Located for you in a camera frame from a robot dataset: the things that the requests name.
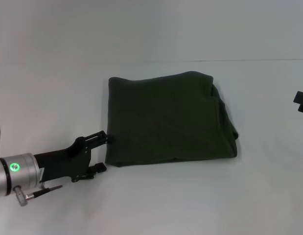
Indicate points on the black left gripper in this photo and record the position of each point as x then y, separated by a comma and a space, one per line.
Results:
65, 161

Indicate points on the dark green FREE! t-shirt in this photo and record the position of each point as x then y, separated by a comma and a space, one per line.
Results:
170, 120

